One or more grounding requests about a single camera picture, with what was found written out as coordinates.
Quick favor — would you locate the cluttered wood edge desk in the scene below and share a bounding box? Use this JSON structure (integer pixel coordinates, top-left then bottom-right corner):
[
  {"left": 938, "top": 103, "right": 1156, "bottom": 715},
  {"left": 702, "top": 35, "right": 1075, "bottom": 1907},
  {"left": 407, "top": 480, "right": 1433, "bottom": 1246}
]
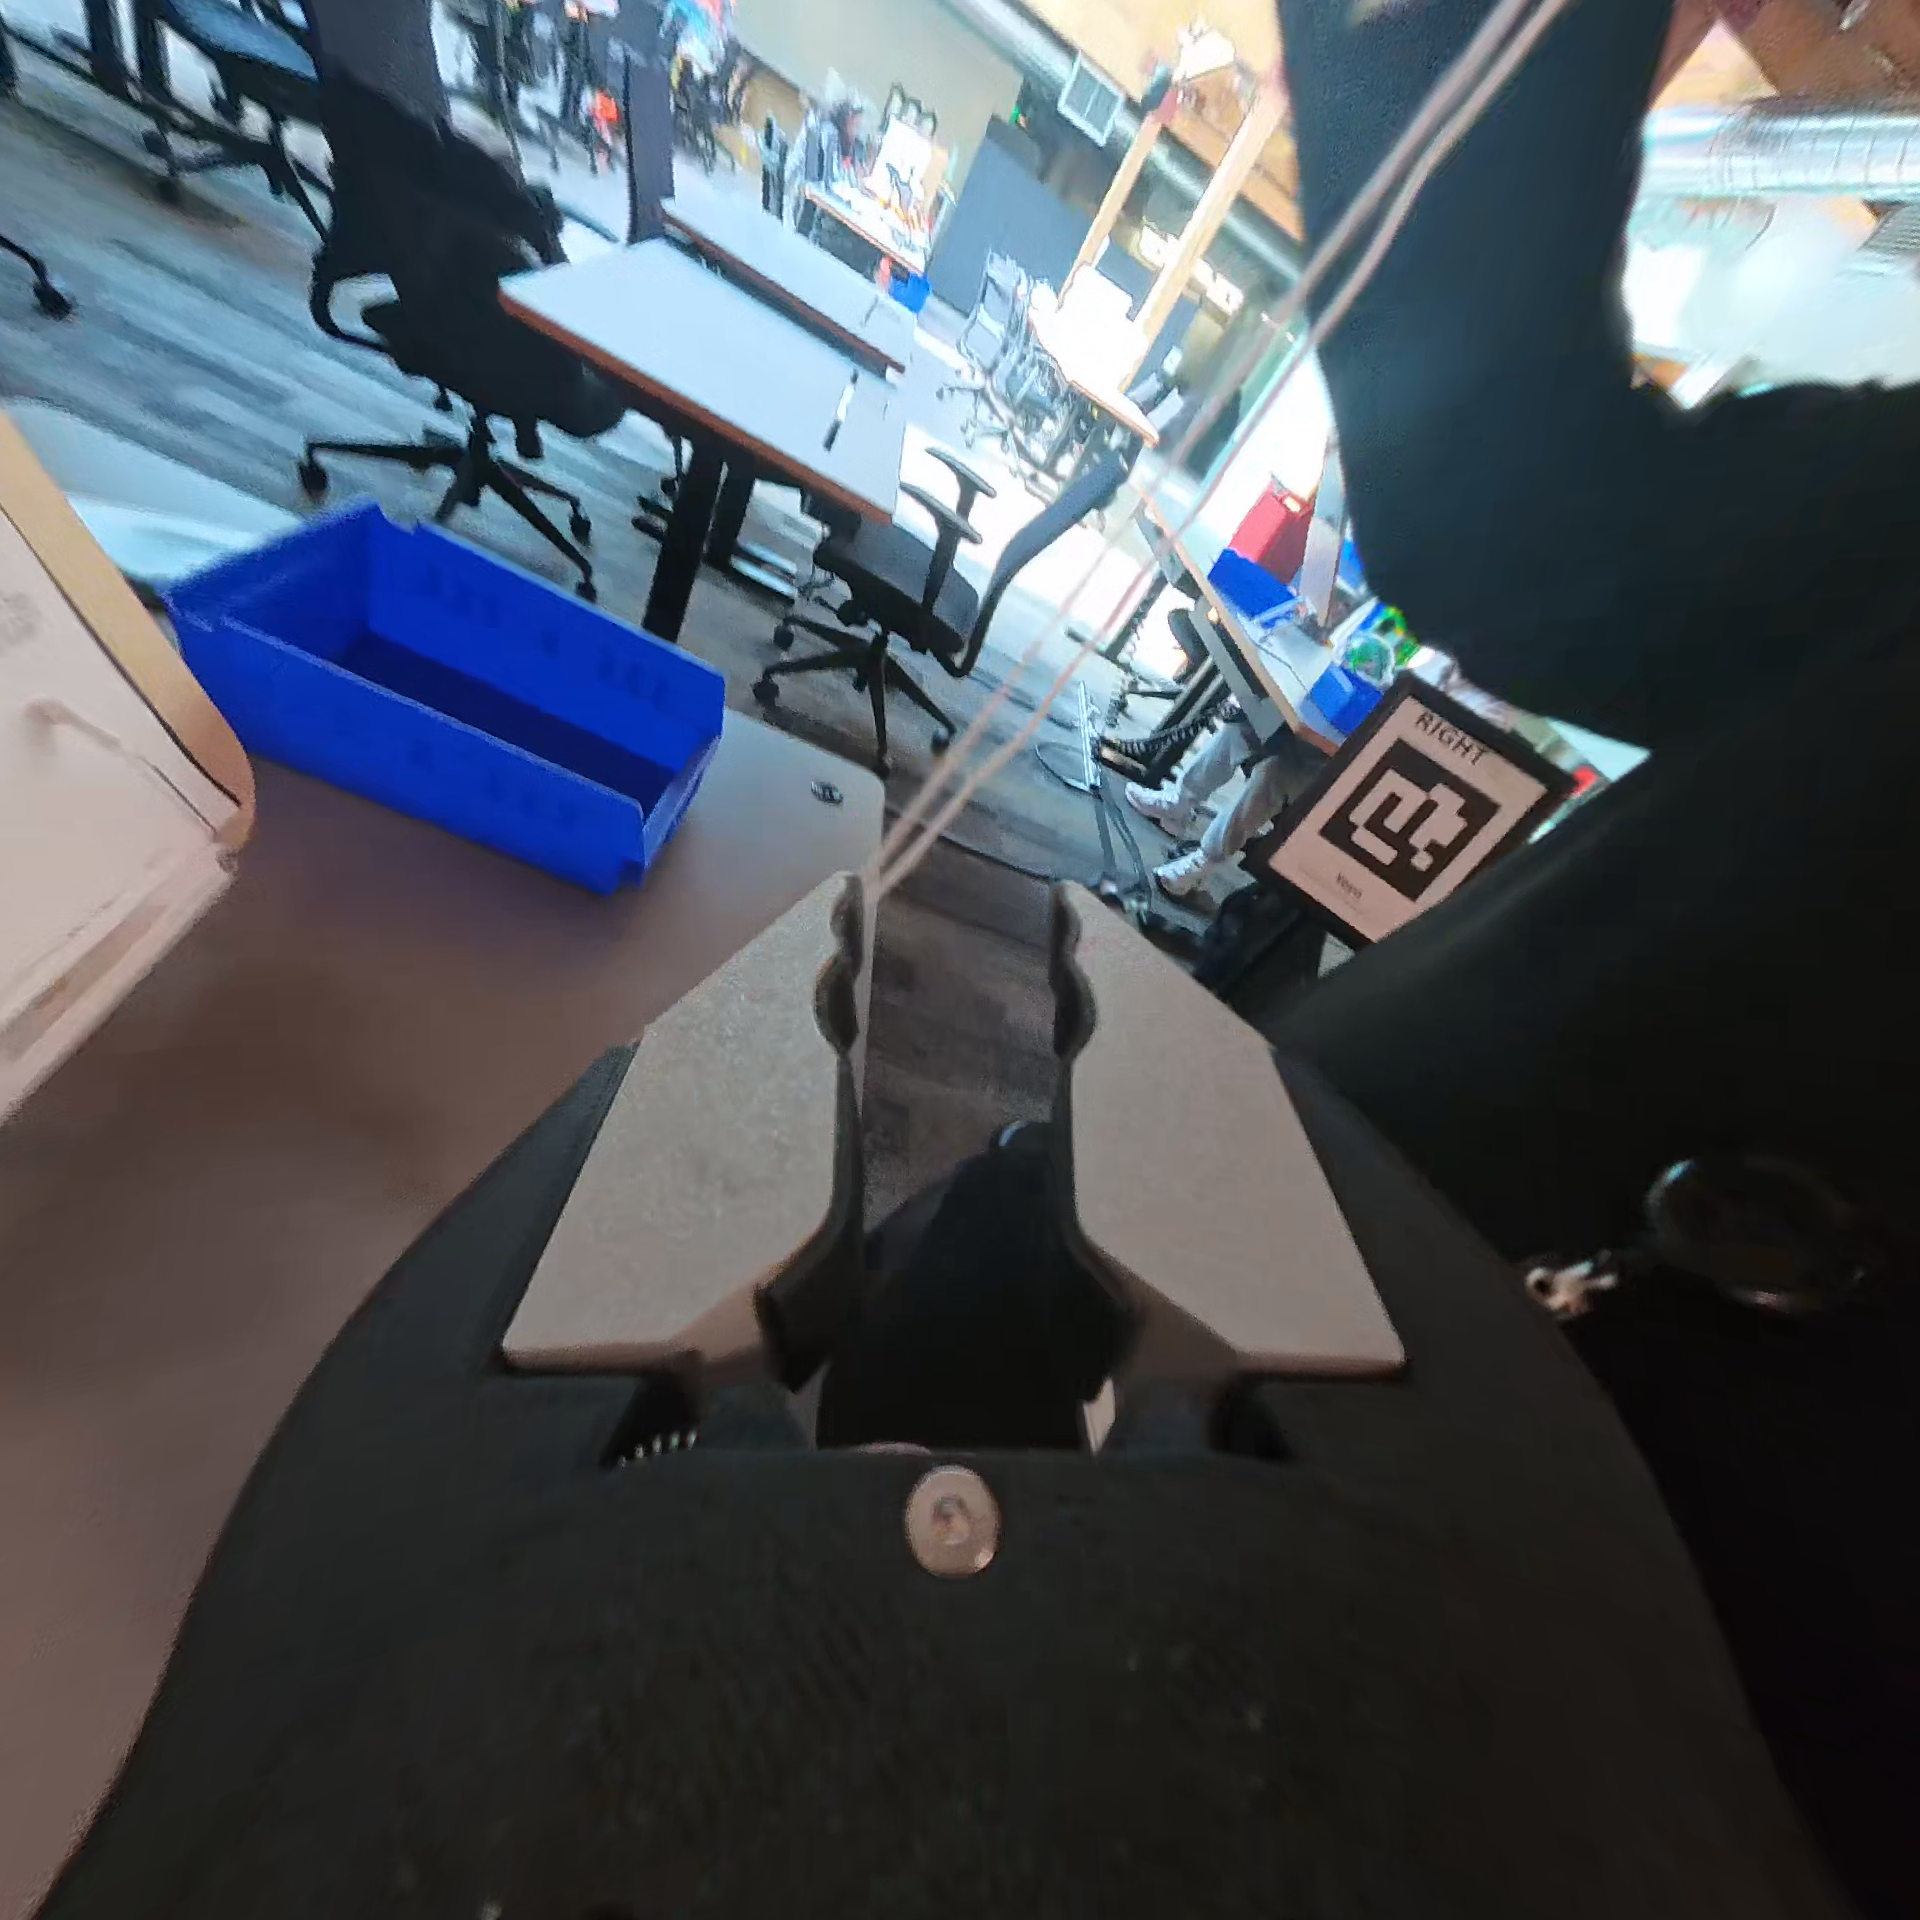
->
[{"left": 1131, "top": 492, "right": 1390, "bottom": 762}]

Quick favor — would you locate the cardboard box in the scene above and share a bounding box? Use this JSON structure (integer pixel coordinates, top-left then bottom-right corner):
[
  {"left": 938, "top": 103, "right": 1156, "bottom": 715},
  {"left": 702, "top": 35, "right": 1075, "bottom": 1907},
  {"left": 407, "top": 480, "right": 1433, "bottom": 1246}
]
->
[{"left": 0, "top": 412, "right": 259, "bottom": 1124}]

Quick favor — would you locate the white office desk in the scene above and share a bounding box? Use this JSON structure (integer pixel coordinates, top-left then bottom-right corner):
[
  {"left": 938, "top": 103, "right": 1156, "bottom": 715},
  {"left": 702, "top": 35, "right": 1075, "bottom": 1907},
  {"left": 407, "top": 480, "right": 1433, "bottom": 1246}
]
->
[{"left": 499, "top": 195, "right": 922, "bottom": 650}]

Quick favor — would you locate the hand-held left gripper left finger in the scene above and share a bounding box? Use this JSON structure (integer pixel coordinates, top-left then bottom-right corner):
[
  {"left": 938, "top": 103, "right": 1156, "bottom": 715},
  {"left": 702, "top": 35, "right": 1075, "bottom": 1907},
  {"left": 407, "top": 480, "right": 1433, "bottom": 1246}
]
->
[{"left": 503, "top": 873, "right": 875, "bottom": 1393}]

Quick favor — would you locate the blue plastic bin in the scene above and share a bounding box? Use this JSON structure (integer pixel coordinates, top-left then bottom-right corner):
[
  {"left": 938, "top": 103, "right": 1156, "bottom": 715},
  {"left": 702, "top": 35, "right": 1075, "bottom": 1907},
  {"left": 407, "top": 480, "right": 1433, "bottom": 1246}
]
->
[{"left": 163, "top": 503, "right": 732, "bottom": 898}]

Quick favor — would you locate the black office chair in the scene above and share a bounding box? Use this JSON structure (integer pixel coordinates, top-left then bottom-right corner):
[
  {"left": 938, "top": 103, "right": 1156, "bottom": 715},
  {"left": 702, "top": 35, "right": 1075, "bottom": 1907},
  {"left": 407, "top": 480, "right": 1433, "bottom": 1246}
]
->
[{"left": 298, "top": 0, "right": 635, "bottom": 606}]

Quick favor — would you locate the person's right forearm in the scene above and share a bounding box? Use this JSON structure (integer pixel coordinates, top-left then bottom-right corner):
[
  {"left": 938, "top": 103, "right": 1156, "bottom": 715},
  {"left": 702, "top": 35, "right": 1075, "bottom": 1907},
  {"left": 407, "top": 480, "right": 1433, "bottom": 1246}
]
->
[{"left": 1281, "top": 0, "right": 1920, "bottom": 742}]

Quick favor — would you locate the blue seat office chair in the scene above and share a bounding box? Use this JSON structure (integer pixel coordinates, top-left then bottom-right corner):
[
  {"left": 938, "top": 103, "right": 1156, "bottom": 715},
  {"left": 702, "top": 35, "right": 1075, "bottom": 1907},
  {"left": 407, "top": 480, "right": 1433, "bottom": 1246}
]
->
[{"left": 88, "top": 0, "right": 327, "bottom": 201}]

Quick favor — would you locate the white yoyo string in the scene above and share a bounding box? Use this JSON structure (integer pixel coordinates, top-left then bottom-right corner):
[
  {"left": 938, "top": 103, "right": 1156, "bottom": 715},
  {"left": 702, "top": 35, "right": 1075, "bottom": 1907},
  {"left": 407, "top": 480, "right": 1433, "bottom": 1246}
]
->
[{"left": 843, "top": 0, "right": 1568, "bottom": 1058}]

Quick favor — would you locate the silver ventilation duct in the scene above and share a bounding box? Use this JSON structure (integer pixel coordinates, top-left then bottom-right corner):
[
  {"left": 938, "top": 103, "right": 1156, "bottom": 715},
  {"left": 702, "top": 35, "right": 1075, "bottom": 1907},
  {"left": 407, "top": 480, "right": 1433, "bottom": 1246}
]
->
[{"left": 1639, "top": 95, "right": 1920, "bottom": 209}]

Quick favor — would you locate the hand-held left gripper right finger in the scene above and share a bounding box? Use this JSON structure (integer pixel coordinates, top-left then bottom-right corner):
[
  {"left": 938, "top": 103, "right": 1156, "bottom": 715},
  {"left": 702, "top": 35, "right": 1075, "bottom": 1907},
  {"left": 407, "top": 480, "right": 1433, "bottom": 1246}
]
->
[{"left": 1048, "top": 883, "right": 1409, "bottom": 1377}]

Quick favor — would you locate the mesh back office chair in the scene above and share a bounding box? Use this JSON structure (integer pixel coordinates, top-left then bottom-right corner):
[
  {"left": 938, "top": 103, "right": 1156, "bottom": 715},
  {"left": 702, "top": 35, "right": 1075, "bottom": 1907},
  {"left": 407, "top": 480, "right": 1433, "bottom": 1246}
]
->
[{"left": 750, "top": 442, "right": 1137, "bottom": 777}]

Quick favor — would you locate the black badge reel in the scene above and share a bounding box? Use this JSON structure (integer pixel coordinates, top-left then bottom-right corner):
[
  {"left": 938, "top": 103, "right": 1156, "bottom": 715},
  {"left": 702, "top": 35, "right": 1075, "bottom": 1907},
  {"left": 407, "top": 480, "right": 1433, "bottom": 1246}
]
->
[{"left": 1526, "top": 1152, "right": 1882, "bottom": 1326}]

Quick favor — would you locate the person's black clothing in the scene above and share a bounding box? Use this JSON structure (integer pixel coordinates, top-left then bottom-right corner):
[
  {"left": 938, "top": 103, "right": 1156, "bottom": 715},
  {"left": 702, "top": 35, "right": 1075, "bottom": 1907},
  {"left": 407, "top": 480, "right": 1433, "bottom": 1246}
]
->
[{"left": 1266, "top": 744, "right": 1920, "bottom": 1920}]

